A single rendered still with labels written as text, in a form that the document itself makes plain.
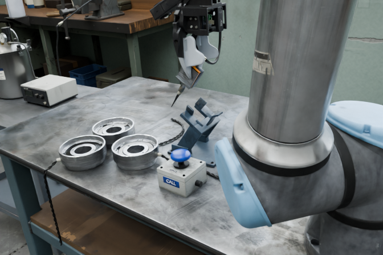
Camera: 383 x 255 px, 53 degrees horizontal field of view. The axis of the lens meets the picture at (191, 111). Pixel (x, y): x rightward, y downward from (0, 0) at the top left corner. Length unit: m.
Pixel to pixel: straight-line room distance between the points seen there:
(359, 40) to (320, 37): 1.89
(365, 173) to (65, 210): 0.92
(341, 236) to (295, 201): 0.14
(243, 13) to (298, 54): 2.12
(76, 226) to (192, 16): 0.68
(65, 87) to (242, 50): 1.26
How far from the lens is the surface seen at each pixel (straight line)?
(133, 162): 0.84
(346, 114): 0.53
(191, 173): 0.74
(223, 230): 0.68
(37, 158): 1.00
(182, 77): 0.84
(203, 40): 0.83
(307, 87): 0.38
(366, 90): 2.31
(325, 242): 0.60
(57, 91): 1.65
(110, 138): 0.94
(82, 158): 0.87
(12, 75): 1.81
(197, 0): 0.77
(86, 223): 1.16
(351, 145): 0.50
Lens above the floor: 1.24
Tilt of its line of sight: 23 degrees down
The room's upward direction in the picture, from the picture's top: 4 degrees counter-clockwise
